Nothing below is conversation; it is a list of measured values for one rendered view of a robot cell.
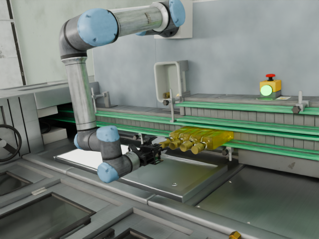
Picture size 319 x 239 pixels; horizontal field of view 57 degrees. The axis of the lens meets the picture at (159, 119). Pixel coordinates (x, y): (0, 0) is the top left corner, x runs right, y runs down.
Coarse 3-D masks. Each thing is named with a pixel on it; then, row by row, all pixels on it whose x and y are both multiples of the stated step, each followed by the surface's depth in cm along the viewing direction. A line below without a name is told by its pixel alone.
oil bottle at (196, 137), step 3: (204, 129) 134; (207, 129) 134; (210, 129) 134; (213, 129) 133; (198, 132) 131; (201, 132) 130; (204, 132) 130; (207, 132) 130; (192, 135) 128; (195, 135) 127; (198, 135) 127; (201, 135) 126; (204, 135) 127; (189, 138) 127; (192, 138) 126; (195, 138) 125; (198, 138) 125; (195, 141) 125; (198, 141) 125; (195, 144) 125
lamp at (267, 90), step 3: (264, 87) 124; (267, 87) 124; (270, 87) 124; (261, 90) 126; (264, 90) 124; (267, 90) 124; (270, 90) 124; (264, 93) 125; (267, 93) 124; (270, 93) 125
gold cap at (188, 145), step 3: (189, 141) 123; (183, 144) 120; (186, 144) 121; (189, 144) 122; (180, 147) 122; (183, 147) 121; (186, 147) 120; (189, 147) 122; (183, 150) 121; (186, 150) 120
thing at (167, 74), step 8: (160, 64) 164; (168, 64) 166; (176, 64) 153; (160, 72) 166; (168, 72) 167; (176, 72) 163; (160, 80) 167; (168, 80) 168; (176, 80) 165; (160, 88) 168; (168, 88) 170; (176, 88) 166; (160, 96) 168
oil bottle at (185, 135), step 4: (192, 128) 139; (196, 128) 138; (200, 128) 138; (204, 128) 138; (184, 132) 133; (188, 132) 132; (192, 132) 132; (180, 136) 130; (184, 136) 129; (188, 136) 129; (184, 140) 129; (188, 140) 129
